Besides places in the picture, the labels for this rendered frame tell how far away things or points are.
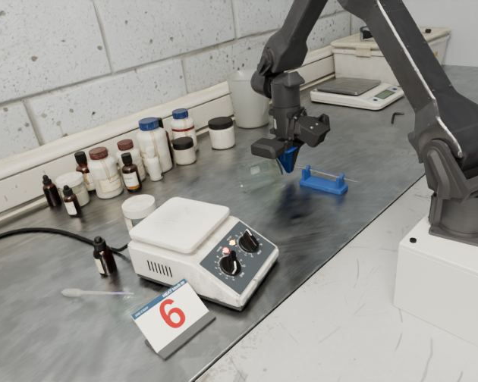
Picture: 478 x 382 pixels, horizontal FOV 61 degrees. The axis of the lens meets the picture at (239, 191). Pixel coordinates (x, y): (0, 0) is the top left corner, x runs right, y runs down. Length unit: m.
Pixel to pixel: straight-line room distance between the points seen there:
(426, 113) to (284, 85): 0.34
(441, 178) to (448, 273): 0.11
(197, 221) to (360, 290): 0.26
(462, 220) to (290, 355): 0.26
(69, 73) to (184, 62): 0.34
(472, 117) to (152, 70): 0.85
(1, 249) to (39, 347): 0.31
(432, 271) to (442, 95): 0.21
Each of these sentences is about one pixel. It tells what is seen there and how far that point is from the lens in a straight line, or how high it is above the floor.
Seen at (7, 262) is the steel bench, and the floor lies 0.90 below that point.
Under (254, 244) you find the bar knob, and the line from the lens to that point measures 0.61.
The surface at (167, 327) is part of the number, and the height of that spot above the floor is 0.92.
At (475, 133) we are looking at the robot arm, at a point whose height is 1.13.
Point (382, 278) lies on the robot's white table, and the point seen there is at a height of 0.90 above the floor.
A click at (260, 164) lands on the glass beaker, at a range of 0.84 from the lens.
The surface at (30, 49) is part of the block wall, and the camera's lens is 1.03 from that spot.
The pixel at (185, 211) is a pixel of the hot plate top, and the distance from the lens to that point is 0.66.
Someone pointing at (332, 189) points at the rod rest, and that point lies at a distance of 0.84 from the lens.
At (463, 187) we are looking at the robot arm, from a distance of 0.50.
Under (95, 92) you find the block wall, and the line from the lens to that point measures 1.09.
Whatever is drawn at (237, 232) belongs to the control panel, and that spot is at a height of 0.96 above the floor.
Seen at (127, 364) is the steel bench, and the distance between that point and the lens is 0.57.
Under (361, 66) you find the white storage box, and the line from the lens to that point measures 1.60.
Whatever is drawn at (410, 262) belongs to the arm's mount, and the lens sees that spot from 0.54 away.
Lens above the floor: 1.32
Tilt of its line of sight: 29 degrees down
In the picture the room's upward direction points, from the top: 7 degrees counter-clockwise
